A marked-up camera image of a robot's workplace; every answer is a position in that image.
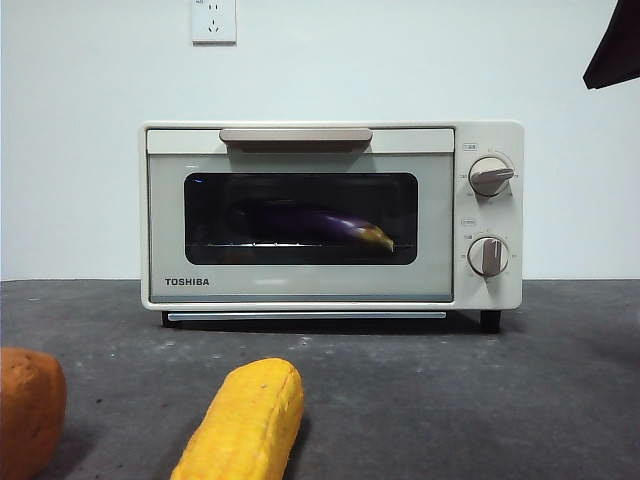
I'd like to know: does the wire oven rack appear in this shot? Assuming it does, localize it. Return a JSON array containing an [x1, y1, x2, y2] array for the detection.
[[206, 241, 417, 250]]

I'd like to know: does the glass oven door with handle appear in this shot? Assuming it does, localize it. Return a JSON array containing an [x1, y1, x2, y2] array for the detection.
[[145, 127, 457, 305]]

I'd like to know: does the yellow toy corn cob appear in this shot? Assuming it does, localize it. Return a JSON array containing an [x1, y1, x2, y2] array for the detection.
[[169, 356, 305, 480]]

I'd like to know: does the white wall socket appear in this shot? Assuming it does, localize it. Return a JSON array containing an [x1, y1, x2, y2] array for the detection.
[[191, 0, 238, 48]]

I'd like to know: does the metal crumb tray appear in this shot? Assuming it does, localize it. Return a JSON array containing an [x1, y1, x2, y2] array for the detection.
[[166, 311, 448, 323]]

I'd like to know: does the purple eggplant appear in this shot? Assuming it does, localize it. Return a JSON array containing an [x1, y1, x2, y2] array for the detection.
[[233, 198, 397, 253]]

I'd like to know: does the beige temperature knob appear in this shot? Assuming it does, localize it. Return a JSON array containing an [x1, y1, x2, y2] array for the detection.
[[468, 155, 517, 198]]

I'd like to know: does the cream Toshiba toaster oven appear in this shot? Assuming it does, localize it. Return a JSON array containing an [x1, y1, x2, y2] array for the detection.
[[138, 119, 527, 335]]

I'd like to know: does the orange toy vegetable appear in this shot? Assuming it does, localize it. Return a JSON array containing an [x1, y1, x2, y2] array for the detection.
[[0, 347, 68, 480]]

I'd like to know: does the beige timer knob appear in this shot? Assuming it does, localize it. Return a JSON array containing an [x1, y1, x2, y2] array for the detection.
[[468, 236, 511, 278]]

